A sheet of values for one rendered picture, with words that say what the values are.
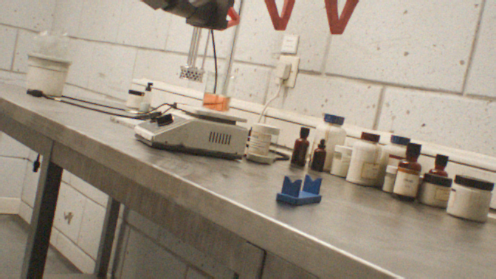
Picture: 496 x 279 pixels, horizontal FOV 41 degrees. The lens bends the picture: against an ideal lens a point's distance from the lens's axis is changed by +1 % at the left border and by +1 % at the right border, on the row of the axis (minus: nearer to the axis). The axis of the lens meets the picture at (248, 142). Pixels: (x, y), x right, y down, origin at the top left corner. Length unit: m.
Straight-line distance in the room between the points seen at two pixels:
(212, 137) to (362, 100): 0.49
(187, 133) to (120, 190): 0.18
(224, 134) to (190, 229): 0.36
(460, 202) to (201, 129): 0.50
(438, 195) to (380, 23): 0.54
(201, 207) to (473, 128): 0.71
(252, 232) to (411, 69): 0.84
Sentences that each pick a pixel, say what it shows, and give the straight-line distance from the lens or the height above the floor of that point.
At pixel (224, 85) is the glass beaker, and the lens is 1.34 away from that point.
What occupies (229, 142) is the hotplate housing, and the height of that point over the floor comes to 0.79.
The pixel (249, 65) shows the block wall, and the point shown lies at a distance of 2.04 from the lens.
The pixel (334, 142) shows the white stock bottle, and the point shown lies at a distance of 1.50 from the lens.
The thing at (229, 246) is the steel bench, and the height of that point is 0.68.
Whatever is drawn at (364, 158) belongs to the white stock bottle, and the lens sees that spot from 1.37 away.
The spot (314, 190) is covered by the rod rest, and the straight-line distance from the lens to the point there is 1.00.
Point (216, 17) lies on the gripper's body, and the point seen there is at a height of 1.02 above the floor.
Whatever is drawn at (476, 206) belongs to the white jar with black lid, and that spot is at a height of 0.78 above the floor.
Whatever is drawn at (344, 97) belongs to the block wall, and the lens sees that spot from 1.70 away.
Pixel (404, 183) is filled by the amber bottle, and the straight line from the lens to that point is 1.28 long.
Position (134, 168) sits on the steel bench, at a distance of 1.09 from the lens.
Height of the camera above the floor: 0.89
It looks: 4 degrees down
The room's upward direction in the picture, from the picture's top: 12 degrees clockwise
